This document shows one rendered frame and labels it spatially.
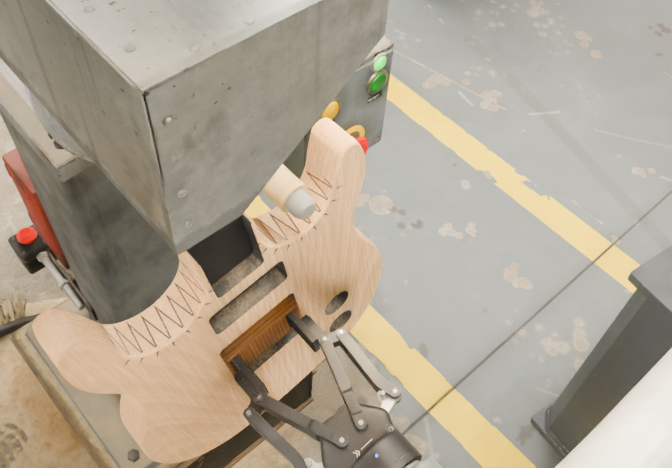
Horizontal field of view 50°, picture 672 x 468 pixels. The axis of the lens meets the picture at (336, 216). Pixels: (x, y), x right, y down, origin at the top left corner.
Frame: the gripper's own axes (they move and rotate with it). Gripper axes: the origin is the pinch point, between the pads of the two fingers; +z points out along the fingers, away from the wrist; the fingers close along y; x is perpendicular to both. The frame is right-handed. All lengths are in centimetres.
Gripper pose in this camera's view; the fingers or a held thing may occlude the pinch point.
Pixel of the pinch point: (267, 342)
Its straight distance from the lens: 81.5
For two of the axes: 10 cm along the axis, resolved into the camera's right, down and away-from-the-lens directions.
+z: -6.6, -6.1, 4.3
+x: -0.8, -5.2, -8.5
